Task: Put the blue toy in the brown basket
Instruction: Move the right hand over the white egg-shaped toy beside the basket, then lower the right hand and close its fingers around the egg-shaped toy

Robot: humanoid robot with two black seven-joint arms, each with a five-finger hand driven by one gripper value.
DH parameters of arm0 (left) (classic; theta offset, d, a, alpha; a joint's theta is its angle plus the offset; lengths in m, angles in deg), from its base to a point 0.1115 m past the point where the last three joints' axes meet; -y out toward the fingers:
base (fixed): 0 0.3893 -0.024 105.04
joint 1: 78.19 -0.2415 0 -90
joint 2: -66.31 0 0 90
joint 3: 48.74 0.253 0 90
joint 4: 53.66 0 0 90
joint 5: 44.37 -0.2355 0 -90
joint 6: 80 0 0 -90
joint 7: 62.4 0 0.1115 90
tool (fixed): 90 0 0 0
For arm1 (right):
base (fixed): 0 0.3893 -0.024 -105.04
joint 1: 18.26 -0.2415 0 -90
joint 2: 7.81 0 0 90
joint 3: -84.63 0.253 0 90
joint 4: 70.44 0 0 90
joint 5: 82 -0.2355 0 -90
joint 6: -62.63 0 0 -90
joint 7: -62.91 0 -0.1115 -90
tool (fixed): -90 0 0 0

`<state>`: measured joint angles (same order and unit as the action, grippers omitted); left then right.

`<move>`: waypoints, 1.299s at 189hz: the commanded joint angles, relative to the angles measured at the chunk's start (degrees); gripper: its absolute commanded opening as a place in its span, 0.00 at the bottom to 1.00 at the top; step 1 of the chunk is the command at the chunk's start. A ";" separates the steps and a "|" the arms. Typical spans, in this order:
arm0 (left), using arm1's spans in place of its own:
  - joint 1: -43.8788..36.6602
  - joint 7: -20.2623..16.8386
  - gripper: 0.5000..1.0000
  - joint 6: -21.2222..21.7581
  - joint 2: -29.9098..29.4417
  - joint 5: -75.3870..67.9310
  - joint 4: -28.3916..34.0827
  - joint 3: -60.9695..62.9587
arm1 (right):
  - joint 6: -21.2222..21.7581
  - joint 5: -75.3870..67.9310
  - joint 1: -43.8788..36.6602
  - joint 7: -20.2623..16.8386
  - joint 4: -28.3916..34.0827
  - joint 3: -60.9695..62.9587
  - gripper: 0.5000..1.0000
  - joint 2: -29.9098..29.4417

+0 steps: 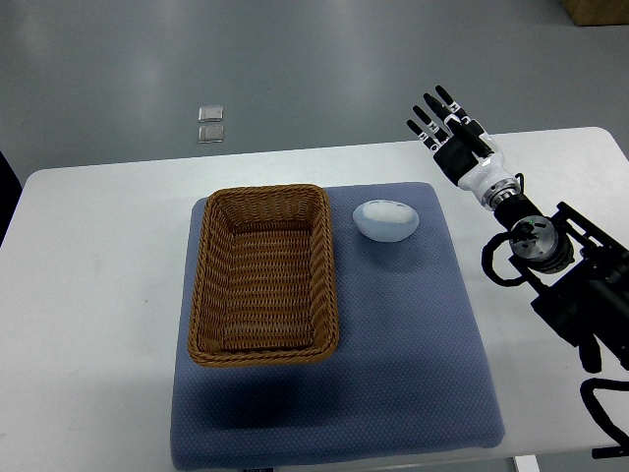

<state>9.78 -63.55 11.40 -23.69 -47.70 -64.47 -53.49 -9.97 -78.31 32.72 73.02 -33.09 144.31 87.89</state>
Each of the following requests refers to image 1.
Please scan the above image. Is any dark object at left edge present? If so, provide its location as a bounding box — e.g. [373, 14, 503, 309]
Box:
[0, 154, 23, 242]

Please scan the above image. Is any cardboard box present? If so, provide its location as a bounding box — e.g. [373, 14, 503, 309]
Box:
[561, 0, 628, 27]

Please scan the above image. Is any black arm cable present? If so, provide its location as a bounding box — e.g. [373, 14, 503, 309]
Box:
[579, 378, 629, 461]

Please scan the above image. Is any brown wicker basket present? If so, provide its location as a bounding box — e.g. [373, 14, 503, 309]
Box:
[188, 184, 340, 368]

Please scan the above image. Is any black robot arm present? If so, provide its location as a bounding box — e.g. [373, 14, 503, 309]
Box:
[482, 174, 628, 374]

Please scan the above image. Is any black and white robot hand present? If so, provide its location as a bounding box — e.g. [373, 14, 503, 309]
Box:
[407, 86, 519, 208]

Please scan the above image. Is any upper metal floor plate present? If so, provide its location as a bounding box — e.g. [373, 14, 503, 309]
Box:
[198, 105, 224, 123]

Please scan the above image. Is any blue and white plush toy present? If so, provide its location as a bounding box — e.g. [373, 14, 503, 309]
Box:
[353, 200, 419, 243]

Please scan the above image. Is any blue quilted mat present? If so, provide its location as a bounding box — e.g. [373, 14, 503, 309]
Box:
[171, 182, 504, 470]

